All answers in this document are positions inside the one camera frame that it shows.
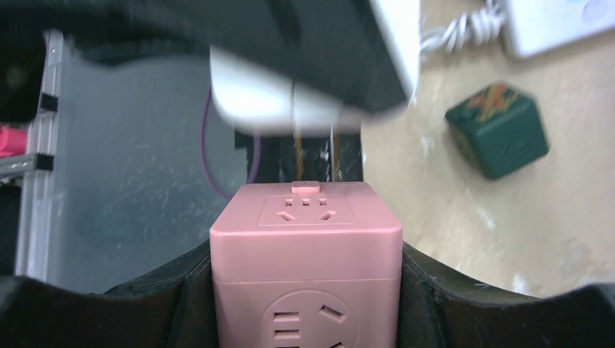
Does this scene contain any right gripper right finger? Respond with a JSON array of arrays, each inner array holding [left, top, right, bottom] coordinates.
[[397, 243, 614, 347]]

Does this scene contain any dark green cube socket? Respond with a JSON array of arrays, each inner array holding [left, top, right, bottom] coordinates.
[[445, 82, 550, 180]]

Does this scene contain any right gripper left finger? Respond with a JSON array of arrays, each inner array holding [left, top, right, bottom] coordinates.
[[1, 242, 219, 347]]

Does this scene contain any white adapter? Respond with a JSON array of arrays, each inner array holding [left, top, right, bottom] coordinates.
[[210, 1, 421, 136]]

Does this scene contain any aluminium rail frame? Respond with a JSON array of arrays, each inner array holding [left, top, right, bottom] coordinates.
[[1, 30, 65, 281]]

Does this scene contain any pink cube socket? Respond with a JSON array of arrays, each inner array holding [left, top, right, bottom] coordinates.
[[210, 181, 403, 347]]

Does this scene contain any white power strip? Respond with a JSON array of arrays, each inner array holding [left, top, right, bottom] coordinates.
[[497, 0, 614, 59]]

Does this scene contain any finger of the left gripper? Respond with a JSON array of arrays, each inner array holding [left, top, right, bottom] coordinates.
[[1, 1, 409, 112]]

